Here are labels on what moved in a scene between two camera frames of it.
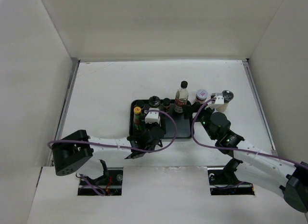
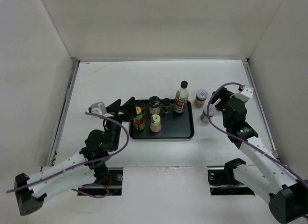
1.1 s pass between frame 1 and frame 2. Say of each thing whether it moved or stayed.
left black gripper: moved
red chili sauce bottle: stayed
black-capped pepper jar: stayed
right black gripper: moved
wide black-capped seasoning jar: stayed
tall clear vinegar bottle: stayed
